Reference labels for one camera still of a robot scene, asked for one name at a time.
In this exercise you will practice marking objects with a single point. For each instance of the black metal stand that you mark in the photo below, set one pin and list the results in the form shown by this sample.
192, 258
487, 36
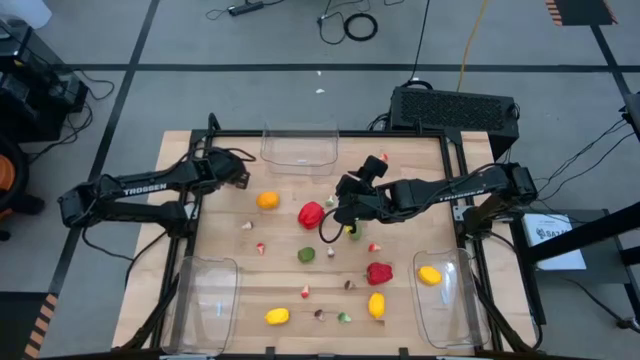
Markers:
590, 232

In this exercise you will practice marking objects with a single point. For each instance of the hazard striped black mat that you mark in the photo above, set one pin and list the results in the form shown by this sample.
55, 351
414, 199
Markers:
25, 325
580, 12

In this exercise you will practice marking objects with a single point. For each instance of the large red toy bell pepper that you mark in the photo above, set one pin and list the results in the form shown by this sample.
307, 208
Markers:
311, 215

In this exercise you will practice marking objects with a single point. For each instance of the black power strip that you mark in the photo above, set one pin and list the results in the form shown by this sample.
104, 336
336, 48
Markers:
245, 8

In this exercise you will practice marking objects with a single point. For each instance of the black computer case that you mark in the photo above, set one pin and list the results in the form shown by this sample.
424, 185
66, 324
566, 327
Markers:
450, 112

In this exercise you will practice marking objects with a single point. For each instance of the clear plastic bin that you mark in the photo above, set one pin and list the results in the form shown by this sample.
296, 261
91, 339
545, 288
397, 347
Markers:
205, 305
452, 315
300, 147

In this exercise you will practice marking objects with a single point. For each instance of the red cap toy mushroom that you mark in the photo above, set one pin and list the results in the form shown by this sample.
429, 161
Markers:
304, 292
260, 248

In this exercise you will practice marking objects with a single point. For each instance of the brown cap toy mushroom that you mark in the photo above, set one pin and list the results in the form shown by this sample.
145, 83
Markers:
348, 285
318, 314

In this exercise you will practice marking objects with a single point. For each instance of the yellow toy lemon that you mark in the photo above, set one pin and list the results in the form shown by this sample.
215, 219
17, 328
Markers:
276, 316
376, 305
429, 275

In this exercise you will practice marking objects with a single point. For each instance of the black and orange machine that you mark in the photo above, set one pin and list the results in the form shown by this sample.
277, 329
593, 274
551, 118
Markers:
7, 175

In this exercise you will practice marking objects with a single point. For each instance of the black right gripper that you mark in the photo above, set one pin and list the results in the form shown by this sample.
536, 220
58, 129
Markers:
360, 200

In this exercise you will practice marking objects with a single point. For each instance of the white paper sign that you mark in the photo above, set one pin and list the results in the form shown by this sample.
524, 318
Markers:
567, 261

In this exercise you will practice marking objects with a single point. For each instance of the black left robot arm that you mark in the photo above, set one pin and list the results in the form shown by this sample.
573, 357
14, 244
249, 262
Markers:
150, 187

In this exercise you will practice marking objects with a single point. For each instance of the small red radish toy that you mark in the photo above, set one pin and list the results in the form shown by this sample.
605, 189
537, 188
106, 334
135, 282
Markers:
373, 247

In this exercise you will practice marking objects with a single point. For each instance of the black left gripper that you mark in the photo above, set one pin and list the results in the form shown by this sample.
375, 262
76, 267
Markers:
230, 170

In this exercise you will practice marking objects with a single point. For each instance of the black equipment cart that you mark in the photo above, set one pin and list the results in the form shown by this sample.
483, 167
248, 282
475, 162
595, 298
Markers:
30, 100

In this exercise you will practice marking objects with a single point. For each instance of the white rounded object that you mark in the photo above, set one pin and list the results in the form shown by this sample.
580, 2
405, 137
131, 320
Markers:
20, 10

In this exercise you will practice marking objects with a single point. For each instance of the orange toy lemon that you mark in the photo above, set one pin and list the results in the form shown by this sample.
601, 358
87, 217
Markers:
267, 200

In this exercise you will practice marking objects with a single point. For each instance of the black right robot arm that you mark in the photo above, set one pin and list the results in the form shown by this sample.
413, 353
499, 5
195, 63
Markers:
450, 192

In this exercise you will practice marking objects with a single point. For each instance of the beige toy mushroom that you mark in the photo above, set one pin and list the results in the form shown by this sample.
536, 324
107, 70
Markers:
330, 251
247, 225

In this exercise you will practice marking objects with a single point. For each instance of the green toy lime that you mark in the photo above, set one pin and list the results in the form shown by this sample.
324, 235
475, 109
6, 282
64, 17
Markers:
306, 254
356, 236

